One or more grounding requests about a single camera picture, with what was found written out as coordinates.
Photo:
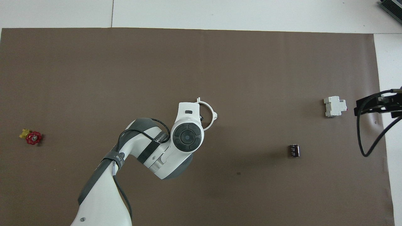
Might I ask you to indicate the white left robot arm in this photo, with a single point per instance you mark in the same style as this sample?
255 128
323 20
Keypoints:
100 204

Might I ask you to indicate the grey ribbed device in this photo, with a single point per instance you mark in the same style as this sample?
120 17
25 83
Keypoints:
392 7

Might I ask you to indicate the brown paper mat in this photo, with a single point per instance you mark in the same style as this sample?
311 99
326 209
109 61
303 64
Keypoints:
251 188

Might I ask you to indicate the white circuit breaker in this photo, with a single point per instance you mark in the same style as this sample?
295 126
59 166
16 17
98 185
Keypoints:
333 106

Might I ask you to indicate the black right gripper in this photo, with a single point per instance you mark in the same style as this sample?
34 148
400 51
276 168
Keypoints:
392 102

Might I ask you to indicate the small black connector block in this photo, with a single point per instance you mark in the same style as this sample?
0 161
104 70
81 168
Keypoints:
294 151

